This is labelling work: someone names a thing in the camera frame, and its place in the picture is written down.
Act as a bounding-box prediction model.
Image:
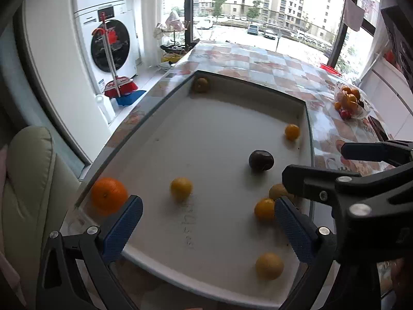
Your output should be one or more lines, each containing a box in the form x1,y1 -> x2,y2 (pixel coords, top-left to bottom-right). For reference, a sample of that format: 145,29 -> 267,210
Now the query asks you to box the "brown round fruit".
255,253 -> 284,281

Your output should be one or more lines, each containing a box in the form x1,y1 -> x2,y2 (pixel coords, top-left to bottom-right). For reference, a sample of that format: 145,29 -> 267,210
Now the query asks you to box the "large orange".
90,177 -> 129,215

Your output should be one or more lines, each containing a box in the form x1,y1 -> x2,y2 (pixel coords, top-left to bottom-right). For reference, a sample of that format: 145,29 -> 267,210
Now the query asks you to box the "orange kumquat fruit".
254,198 -> 275,223

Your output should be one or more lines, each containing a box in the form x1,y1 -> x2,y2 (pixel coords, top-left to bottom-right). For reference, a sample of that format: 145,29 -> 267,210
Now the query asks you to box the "small orange tangerine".
284,124 -> 300,141

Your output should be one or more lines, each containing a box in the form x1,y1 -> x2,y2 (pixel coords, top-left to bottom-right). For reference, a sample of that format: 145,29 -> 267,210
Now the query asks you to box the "dark plum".
249,150 -> 274,173

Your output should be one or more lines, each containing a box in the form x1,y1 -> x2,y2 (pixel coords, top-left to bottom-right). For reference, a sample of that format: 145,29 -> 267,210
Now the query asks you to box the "yellow round fruit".
170,177 -> 193,201

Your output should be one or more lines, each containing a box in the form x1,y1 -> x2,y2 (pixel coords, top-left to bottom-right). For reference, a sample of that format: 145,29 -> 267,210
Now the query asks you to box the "olive round fruit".
192,78 -> 210,93

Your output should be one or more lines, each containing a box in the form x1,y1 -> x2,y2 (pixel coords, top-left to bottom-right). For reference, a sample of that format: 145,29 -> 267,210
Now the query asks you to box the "tan round fruit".
268,183 -> 295,201

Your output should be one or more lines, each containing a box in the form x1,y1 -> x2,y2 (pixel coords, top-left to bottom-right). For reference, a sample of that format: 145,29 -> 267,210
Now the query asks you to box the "smartphone in red case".
368,115 -> 391,141

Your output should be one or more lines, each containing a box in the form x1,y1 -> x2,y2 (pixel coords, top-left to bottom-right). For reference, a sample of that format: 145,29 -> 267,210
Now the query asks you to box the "red cherry tomato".
339,110 -> 351,120

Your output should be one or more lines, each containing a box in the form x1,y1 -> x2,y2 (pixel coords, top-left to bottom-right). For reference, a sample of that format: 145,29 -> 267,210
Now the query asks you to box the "beige leather chair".
1,126 -> 80,309

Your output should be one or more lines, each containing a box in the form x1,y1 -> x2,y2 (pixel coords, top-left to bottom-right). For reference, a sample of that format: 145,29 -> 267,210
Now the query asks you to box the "glass fruit bowl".
334,83 -> 368,120

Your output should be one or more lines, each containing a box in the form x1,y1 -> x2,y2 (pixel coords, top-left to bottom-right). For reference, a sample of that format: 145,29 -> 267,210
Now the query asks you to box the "white cabinet counter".
361,57 -> 413,141

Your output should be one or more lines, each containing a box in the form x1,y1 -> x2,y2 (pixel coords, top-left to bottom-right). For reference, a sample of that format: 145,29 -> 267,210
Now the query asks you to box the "green open storage box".
61,69 -> 316,309

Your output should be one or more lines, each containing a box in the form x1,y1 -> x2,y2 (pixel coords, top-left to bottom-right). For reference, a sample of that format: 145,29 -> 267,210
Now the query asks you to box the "red broom and dustpan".
92,11 -> 145,106

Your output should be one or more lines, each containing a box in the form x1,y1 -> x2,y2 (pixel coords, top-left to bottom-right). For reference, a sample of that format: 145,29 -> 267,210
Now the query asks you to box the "white washing machine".
74,0 -> 141,94

